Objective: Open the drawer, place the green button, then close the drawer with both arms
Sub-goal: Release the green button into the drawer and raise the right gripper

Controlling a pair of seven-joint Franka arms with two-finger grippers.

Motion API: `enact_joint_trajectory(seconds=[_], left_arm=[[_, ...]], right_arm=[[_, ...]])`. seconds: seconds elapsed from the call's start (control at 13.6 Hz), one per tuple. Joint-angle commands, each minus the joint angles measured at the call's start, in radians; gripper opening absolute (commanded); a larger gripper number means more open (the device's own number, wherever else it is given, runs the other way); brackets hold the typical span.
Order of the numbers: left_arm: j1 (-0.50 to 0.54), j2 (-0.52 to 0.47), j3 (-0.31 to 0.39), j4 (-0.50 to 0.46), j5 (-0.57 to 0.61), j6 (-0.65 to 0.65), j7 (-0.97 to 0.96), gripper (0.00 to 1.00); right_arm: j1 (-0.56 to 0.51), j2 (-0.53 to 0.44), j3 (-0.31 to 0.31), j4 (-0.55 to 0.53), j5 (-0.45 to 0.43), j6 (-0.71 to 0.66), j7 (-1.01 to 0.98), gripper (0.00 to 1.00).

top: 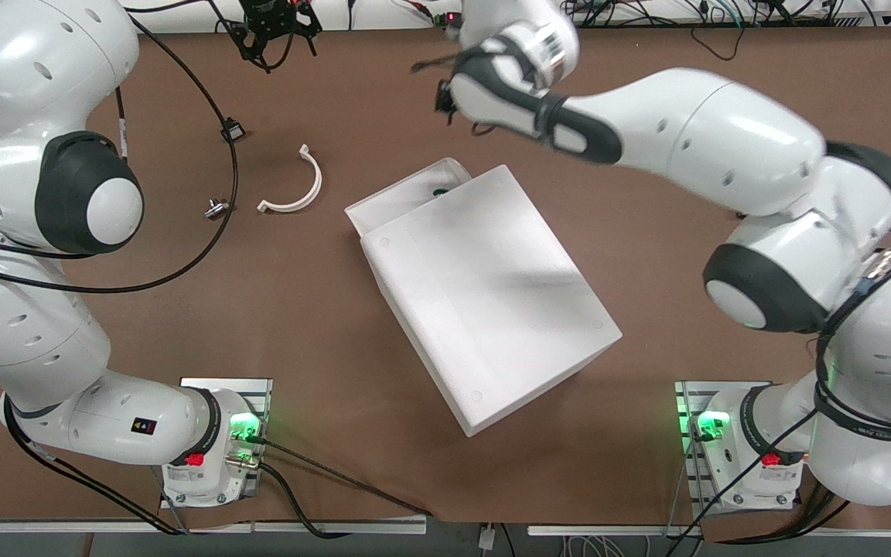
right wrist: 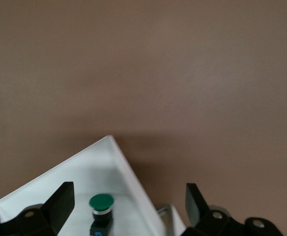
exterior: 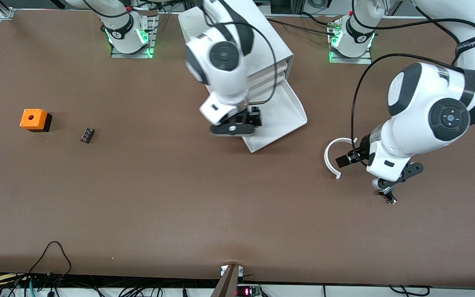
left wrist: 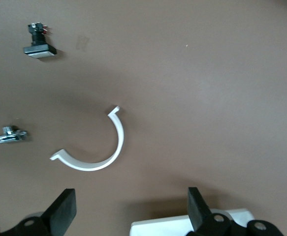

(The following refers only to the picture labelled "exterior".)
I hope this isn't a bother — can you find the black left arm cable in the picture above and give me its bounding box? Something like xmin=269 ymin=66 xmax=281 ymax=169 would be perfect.
xmin=350 ymin=0 xmax=475 ymax=167

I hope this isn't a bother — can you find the black selector switch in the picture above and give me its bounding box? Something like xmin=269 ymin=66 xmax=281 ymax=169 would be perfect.
xmin=379 ymin=188 xmax=397 ymax=205

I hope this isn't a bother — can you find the white plastic drawer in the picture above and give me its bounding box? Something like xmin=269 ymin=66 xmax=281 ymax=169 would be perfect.
xmin=242 ymin=78 xmax=308 ymax=153
xmin=248 ymin=78 xmax=288 ymax=99
xmin=248 ymin=70 xmax=292 ymax=90
xmin=248 ymin=61 xmax=292 ymax=83

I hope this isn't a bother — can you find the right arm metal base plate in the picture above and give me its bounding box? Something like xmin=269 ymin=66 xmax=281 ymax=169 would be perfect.
xmin=111 ymin=9 xmax=158 ymax=59

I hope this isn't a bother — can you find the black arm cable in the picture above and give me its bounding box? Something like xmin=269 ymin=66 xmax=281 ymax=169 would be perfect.
xmin=350 ymin=0 xmax=475 ymax=167
xmin=198 ymin=0 xmax=279 ymax=106

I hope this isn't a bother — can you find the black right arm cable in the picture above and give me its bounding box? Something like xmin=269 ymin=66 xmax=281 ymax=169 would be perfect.
xmin=198 ymin=0 xmax=279 ymax=106

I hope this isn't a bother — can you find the white curved plastic piece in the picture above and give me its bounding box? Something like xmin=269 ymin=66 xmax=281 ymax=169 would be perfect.
xmin=324 ymin=137 xmax=358 ymax=180

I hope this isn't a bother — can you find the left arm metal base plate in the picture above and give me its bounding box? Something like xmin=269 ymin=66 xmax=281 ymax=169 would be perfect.
xmin=328 ymin=21 xmax=373 ymax=65

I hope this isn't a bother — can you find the black floor cable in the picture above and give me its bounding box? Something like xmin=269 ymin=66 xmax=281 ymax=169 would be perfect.
xmin=388 ymin=285 xmax=432 ymax=297

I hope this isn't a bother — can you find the thin black table cable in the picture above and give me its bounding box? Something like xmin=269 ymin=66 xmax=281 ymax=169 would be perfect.
xmin=270 ymin=17 xmax=337 ymax=37

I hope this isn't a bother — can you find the device with red display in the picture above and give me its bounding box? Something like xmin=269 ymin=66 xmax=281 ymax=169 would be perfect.
xmin=236 ymin=284 xmax=261 ymax=297

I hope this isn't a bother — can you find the tangled black cable bundle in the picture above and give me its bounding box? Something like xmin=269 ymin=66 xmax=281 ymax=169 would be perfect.
xmin=0 ymin=270 xmax=221 ymax=297

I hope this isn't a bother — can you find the brown wooden post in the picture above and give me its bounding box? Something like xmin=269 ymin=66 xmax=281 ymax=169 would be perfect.
xmin=211 ymin=264 xmax=242 ymax=297

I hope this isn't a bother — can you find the looped black cable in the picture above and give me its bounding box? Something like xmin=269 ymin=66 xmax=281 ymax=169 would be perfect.
xmin=29 ymin=241 xmax=72 ymax=285

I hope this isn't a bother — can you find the white drawer cabinet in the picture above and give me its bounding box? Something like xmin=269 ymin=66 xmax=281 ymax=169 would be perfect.
xmin=178 ymin=0 xmax=294 ymax=123

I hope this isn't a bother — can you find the orange black button box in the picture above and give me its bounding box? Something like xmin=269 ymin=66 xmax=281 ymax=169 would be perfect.
xmin=20 ymin=108 xmax=52 ymax=132

